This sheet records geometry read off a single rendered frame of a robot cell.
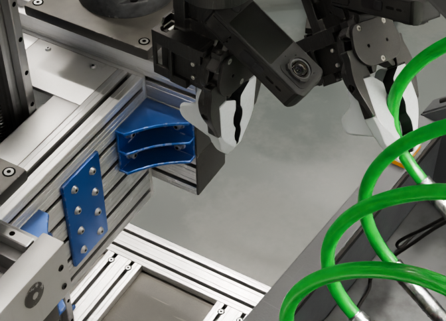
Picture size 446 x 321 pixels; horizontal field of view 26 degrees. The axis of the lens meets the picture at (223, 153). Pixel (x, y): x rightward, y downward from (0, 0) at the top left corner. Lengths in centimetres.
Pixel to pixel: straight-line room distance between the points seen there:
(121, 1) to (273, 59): 59
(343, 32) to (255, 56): 15
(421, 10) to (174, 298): 128
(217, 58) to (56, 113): 58
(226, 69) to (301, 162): 181
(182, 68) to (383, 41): 22
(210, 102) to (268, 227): 163
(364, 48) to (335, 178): 167
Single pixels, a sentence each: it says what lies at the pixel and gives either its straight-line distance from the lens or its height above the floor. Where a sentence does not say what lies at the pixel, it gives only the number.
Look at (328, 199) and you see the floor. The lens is 260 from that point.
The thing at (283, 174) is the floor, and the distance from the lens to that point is 266.
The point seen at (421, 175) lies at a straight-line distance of 105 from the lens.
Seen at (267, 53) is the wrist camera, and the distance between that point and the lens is 87.
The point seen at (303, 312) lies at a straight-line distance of 122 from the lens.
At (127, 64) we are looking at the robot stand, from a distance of 149.
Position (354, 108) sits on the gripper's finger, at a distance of 102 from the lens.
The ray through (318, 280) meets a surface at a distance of 83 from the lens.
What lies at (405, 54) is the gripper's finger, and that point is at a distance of 105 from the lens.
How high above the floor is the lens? 189
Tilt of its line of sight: 44 degrees down
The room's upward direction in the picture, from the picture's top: straight up
